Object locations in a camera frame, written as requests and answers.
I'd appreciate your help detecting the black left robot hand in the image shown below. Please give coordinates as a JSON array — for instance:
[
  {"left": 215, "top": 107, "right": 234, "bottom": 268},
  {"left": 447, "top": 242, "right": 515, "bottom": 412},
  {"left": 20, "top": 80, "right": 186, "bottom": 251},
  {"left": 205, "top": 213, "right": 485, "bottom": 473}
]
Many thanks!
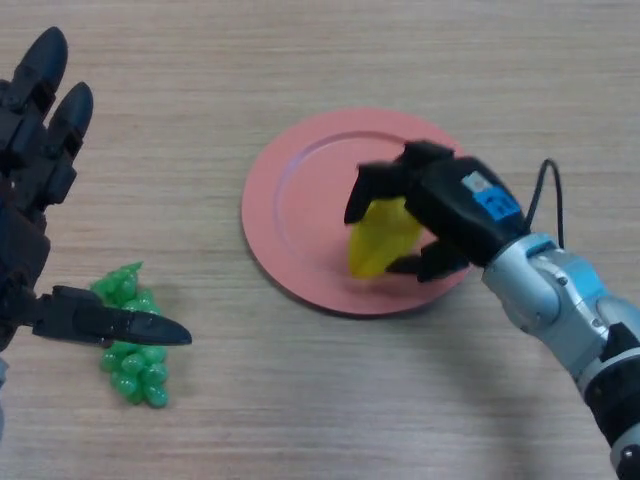
[{"left": 0, "top": 25, "right": 194, "bottom": 351}]

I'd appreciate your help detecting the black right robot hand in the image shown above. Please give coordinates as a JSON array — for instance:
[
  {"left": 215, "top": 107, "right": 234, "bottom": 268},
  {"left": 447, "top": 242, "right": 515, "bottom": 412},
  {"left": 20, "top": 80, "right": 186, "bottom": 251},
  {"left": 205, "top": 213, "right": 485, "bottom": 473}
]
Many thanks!
[{"left": 343, "top": 140, "right": 531, "bottom": 284}]

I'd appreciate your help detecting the yellow starfruit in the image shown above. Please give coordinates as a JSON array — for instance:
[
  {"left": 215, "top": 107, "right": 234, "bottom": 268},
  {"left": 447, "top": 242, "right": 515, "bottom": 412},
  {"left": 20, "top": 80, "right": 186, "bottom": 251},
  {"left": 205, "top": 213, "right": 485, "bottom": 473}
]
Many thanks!
[{"left": 347, "top": 196, "right": 426, "bottom": 280}]

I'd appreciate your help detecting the pink round plate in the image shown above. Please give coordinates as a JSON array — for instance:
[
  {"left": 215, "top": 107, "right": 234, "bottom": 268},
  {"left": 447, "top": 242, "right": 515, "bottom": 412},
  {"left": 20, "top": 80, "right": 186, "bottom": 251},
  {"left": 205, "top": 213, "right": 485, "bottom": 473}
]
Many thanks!
[{"left": 241, "top": 108, "right": 476, "bottom": 319}]

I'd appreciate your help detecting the green grape bunch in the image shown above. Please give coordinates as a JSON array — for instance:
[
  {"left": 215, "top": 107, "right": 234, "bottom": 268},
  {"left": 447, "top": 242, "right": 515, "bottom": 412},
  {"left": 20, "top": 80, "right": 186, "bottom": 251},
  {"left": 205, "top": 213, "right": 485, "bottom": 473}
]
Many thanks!
[{"left": 89, "top": 261, "right": 170, "bottom": 410}]

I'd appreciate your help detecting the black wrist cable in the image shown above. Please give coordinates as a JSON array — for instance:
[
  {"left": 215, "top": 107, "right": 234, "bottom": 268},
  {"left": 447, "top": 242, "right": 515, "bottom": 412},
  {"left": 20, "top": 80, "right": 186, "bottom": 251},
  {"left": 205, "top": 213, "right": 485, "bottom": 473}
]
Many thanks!
[{"left": 522, "top": 158, "right": 566, "bottom": 251}]

